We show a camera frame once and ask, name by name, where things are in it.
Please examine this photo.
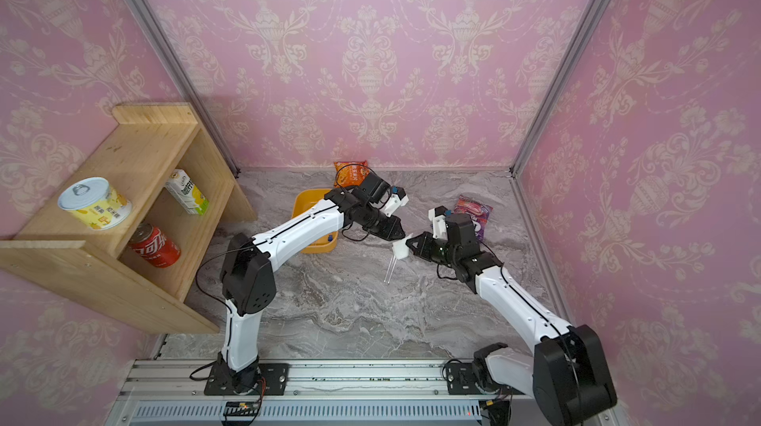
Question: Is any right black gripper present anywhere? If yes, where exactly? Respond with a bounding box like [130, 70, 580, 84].
[406, 233, 462, 269]

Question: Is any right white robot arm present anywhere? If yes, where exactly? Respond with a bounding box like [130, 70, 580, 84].
[394, 213, 618, 425]

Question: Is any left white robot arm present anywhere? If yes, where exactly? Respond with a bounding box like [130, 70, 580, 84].
[204, 172, 408, 395]

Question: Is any orange snack bag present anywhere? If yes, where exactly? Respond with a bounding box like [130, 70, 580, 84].
[334, 160, 372, 188]

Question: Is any purple candy bag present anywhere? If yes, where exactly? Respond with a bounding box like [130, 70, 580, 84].
[454, 195, 493, 241]

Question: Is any yellow plastic tray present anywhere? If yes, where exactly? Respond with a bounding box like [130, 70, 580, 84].
[290, 187, 341, 255]

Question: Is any green white drink carton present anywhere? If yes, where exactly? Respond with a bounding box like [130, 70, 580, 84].
[164, 168, 208, 215]

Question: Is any red cola can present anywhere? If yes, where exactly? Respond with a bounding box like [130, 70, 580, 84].
[128, 222, 182, 269]

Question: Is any wooden shelf unit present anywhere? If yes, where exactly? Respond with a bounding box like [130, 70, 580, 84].
[1, 103, 257, 334]

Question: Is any yellow tin can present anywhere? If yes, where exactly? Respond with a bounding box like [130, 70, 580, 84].
[57, 178, 133, 231]

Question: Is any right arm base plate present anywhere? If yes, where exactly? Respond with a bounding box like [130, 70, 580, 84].
[441, 359, 511, 396]

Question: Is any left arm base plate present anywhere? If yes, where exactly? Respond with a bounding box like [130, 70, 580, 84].
[204, 361, 289, 396]

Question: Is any aluminium corner post left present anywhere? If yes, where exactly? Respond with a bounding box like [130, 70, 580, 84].
[125, 0, 241, 178]

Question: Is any aluminium corner post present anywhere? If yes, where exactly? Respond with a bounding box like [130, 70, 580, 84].
[511, 0, 610, 178]
[125, 0, 241, 178]

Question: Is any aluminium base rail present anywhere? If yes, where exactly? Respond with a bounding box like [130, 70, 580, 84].
[106, 357, 625, 426]

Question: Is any aluminium corner post right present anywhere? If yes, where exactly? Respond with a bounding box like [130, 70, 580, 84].
[511, 0, 610, 178]

